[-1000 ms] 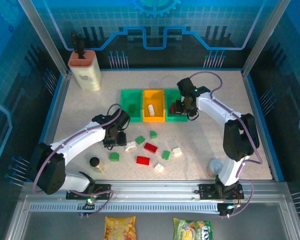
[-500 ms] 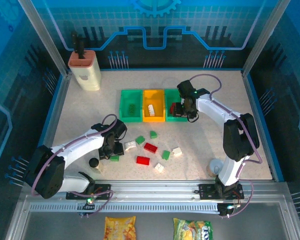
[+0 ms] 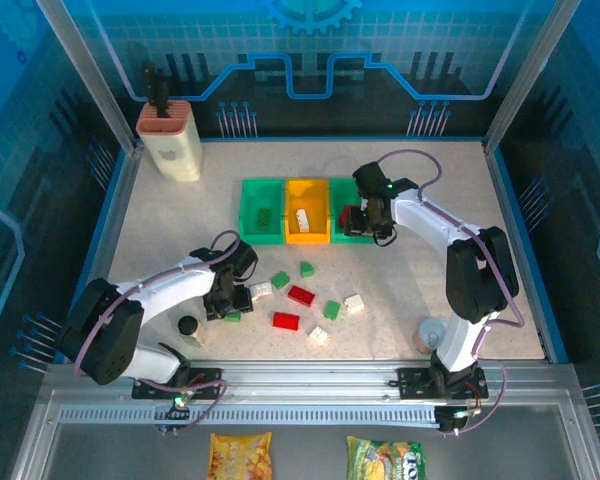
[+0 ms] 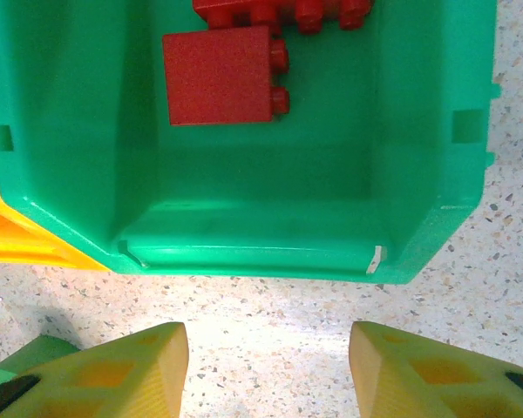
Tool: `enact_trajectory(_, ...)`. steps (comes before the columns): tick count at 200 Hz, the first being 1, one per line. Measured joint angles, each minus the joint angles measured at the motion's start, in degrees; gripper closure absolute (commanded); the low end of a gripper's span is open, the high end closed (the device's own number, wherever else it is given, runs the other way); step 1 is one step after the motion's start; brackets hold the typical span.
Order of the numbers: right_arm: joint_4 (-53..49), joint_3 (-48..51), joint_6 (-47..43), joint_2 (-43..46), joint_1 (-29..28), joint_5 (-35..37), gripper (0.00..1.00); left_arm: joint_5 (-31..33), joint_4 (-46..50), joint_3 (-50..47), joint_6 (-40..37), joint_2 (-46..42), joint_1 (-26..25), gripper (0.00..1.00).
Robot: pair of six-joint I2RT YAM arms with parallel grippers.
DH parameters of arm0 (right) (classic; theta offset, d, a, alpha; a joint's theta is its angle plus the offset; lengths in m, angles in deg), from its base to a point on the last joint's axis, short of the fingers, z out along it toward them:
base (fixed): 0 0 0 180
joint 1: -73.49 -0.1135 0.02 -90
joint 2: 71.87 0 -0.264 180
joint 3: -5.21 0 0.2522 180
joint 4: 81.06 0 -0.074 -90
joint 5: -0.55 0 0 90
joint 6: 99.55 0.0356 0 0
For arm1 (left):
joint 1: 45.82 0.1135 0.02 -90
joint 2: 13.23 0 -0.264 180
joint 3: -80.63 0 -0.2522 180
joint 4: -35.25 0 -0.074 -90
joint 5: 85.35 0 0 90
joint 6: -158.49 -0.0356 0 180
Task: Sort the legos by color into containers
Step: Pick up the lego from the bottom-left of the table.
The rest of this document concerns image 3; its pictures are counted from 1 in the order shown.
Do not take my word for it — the green plastic bin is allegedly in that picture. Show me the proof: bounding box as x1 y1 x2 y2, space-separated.
239 179 288 247
328 178 379 246

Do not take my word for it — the small bottle black cap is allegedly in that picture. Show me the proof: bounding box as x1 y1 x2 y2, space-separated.
178 315 209 349

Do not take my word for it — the yellow plastic bin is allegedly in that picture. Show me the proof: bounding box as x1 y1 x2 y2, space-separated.
284 178 332 246

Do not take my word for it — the aluminium front beam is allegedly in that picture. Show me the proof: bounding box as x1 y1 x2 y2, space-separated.
39 360 581 401

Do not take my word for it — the can with grey lid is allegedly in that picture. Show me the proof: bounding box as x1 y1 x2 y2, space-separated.
412 317 449 356

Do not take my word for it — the cream knife block terracotta top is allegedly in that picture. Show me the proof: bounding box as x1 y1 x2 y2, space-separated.
135 98 203 183

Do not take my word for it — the yellow snack bag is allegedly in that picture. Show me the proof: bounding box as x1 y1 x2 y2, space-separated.
208 432 274 480

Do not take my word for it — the green snack bag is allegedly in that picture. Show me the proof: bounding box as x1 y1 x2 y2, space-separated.
346 435 426 480

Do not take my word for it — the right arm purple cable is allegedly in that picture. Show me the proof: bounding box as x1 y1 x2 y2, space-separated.
377 148 525 436

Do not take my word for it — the slotted grey cable duct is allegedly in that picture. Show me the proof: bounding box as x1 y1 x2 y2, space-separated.
58 403 441 427

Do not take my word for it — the black knife handle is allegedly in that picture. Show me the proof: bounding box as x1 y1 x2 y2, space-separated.
141 60 157 109
152 74 170 120

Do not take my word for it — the aluminium frame post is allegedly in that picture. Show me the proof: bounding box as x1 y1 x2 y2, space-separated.
482 0 584 154
33 0 144 154

